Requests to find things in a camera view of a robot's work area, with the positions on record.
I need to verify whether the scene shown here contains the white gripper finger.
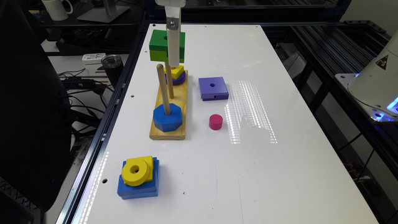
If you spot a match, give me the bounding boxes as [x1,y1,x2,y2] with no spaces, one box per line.
[165,6,180,67]

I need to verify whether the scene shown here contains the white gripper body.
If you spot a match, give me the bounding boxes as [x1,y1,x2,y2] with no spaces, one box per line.
[155,0,186,7]

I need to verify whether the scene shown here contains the green square block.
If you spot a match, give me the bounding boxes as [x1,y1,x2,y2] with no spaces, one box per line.
[149,30,185,63]

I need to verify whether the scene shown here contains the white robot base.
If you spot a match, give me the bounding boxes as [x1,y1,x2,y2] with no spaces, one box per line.
[335,34,397,122]

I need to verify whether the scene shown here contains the small yellow block on peg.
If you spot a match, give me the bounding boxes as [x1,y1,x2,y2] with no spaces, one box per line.
[164,65,184,80]

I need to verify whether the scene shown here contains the purple round block on peg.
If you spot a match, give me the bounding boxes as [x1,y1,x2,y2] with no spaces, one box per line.
[172,72,187,86]

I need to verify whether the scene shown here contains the purple square block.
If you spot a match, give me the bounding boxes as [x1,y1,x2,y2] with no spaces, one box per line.
[198,77,229,101]

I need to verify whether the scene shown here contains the blue octagon block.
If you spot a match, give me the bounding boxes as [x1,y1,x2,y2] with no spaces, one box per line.
[153,103,183,132]

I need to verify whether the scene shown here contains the magenta cylinder block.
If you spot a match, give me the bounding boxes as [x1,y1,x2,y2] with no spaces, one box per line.
[209,114,223,130]

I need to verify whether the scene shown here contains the blue square block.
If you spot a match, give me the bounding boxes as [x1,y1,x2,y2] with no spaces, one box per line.
[117,157,159,200]

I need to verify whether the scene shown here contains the middle wooden peg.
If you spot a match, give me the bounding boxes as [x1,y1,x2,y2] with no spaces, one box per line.
[165,62,174,99]

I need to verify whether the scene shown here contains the wooden peg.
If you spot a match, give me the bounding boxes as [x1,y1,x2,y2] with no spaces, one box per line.
[165,62,174,99]
[156,64,171,116]

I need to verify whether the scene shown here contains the front wooden peg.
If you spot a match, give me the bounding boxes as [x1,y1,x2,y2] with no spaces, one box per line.
[156,64,171,116]

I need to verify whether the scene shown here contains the monitor stand base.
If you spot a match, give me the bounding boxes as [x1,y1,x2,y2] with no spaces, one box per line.
[77,0,130,23]

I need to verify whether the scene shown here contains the black tumbler cup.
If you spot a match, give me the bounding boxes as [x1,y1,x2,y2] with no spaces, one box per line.
[101,55,124,87]

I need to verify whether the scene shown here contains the white remote device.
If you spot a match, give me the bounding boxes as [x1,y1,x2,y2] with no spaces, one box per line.
[82,53,106,65]

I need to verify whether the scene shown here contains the white mug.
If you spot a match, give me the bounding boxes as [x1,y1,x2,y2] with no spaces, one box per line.
[42,0,73,21]

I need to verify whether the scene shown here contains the black office chair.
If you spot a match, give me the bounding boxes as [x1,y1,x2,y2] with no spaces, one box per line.
[1,0,72,212]

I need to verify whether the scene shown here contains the yellow ring block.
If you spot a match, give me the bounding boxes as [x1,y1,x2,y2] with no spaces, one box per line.
[121,157,152,187]

